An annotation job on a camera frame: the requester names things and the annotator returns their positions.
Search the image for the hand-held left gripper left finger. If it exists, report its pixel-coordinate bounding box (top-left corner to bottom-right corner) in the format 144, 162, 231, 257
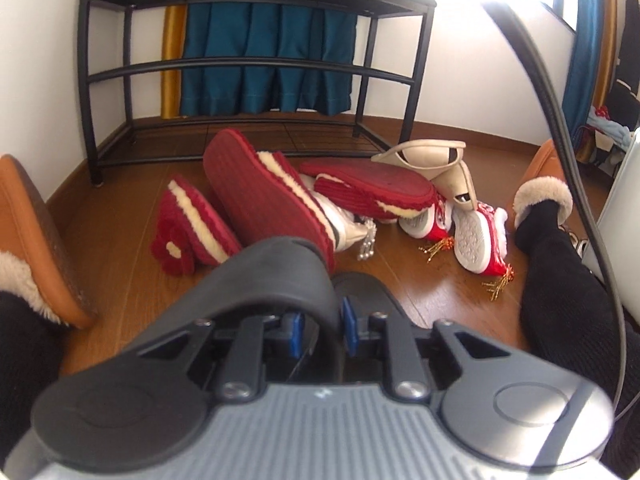
132, 312, 306, 401

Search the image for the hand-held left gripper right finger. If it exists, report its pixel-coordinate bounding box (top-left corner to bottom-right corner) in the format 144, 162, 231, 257
340, 297, 506, 401

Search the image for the black rubber slipper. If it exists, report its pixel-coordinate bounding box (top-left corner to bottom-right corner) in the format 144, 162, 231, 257
145, 237, 403, 381

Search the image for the silver beaded shoe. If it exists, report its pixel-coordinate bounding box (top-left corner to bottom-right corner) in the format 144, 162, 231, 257
315, 195, 381, 263

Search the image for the red fleece-lined slipper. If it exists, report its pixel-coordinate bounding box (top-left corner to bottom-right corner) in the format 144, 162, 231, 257
202, 127, 337, 273
300, 159, 437, 223
150, 174, 243, 277

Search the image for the red baby shoe white sole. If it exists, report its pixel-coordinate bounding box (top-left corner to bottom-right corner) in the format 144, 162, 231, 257
452, 200, 517, 302
399, 195, 457, 263

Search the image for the beige heeled sandal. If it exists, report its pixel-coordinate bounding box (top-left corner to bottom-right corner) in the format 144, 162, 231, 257
432, 160, 476, 216
371, 139, 468, 171

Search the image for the person's right leg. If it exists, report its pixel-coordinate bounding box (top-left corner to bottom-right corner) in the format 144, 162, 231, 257
514, 200, 640, 411

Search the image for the person's leg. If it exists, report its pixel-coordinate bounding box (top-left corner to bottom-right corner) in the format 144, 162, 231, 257
514, 200, 640, 411
0, 287, 66, 461

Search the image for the person's brown right slipper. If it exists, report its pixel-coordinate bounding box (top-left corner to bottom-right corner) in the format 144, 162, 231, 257
506, 139, 575, 233

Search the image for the person's brown slipper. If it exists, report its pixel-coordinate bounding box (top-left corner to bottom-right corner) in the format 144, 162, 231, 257
506, 139, 575, 233
0, 154, 98, 331

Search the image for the person's left leg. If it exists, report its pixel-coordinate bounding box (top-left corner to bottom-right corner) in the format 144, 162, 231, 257
0, 287, 66, 461

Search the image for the person's brown left slipper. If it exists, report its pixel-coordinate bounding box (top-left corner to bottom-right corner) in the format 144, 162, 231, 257
0, 154, 98, 331

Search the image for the white appliance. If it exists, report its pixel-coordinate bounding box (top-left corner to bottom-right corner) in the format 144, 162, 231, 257
582, 132, 640, 281

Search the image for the gold curtain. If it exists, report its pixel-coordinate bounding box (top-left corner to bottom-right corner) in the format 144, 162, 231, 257
161, 5, 187, 120

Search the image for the pile of colourful clothes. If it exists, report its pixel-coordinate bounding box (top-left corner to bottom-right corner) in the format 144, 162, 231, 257
575, 105, 636, 166

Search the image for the dark garment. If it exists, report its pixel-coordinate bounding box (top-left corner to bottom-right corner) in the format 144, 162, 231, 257
607, 0, 640, 126

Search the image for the teal side curtain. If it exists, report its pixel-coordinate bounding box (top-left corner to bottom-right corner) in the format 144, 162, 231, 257
562, 0, 608, 126

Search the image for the black cable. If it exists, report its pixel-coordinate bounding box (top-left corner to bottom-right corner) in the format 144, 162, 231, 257
482, 2, 626, 426

